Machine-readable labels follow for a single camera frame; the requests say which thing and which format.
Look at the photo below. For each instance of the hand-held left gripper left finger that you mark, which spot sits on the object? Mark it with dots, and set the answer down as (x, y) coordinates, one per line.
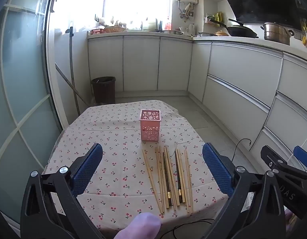
(87, 166)

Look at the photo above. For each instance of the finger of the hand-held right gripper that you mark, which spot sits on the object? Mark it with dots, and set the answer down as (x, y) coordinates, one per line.
(272, 158)
(303, 158)

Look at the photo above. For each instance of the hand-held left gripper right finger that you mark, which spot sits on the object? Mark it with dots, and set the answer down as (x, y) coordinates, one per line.
(218, 166)

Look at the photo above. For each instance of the pink perforated plastic holder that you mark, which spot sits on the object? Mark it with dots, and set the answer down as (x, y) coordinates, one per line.
(149, 129)

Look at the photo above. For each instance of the person's right hand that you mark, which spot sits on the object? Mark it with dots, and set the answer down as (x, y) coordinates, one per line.
(289, 219)

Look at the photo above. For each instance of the cherry print tablecloth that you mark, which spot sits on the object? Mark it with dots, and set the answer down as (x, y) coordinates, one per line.
(113, 154)

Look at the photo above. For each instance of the dark brown trash bin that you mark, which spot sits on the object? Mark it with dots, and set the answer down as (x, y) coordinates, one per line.
(103, 89)

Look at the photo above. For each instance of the plain metal pole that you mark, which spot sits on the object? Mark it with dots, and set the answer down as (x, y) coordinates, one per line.
(71, 84)

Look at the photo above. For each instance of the white cabinet with drawers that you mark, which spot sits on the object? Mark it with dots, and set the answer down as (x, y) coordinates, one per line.
(243, 79)

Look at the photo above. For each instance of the metal mop pole black clip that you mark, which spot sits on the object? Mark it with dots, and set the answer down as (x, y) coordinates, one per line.
(72, 67)

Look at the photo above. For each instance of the frosted glass sliding door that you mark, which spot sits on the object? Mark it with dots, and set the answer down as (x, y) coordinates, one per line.
(24, 79)

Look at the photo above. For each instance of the white cabinet with plain doors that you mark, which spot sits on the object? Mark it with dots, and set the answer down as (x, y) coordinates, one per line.
(141, 62)

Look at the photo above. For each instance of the stainless steel pot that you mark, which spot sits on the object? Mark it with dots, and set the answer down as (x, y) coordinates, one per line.
(276, 33)

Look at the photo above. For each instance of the yellow kitchen scissors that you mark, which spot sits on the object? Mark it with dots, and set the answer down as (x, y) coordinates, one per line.
(305, 29)

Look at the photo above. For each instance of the black wok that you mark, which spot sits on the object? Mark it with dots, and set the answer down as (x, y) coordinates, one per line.
(243, 31)

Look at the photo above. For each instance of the steel pan with lid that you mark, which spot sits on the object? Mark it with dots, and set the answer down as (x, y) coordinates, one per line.
(207, 33)

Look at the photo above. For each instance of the yellow clay pot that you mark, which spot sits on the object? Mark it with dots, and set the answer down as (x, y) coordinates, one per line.
(221, 33)

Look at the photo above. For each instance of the red plastic basket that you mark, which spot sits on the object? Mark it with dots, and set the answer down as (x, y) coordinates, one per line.
(97, 31)

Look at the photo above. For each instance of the white kettle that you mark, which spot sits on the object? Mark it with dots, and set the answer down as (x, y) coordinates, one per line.
(191, 29)

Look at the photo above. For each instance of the wicker basket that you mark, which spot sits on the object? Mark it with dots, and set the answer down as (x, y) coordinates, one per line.
(114, 29)

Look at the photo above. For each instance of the steel basin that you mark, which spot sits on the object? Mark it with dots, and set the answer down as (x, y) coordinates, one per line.
(172, 31)

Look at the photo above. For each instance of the red bottle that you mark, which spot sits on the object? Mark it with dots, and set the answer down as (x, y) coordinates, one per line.
(168, 25)

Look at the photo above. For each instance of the white countertop appliance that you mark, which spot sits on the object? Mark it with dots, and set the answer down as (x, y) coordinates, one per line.
(149, 25)

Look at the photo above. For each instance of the black range hood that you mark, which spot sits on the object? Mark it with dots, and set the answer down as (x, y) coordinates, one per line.
(262, 0)

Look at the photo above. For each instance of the water heater pipes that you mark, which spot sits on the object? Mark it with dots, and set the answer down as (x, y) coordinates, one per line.
(186, 11)

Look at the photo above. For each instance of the kitchen window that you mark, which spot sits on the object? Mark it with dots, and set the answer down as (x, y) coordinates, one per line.
(123, 0)

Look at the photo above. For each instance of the wall rack with bottles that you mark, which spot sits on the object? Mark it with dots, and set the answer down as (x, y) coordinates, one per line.
(213, 18)

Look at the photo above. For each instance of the black wall hook rack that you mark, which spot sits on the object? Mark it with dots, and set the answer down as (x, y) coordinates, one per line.
(99, 18)

